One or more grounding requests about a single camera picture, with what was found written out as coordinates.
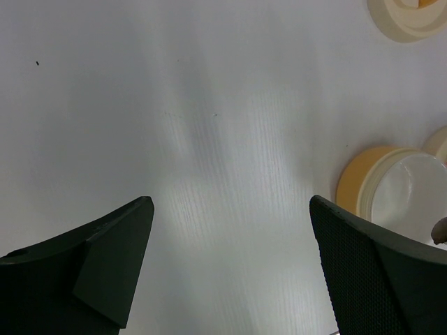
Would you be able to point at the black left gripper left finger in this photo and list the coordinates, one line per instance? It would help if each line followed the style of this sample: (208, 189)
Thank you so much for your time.
(80, 282)

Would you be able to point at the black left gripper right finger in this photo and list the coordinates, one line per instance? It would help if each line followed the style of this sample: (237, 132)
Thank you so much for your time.
(379, 282)

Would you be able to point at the cream lid orange handle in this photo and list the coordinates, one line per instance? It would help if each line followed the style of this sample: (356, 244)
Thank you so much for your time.
(408, 21)

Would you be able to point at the orange round container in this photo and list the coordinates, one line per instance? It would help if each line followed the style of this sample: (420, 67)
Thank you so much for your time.
(398, 188)

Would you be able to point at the cream lid pink handle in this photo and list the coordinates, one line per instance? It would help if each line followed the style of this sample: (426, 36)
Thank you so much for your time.
(436, 144)

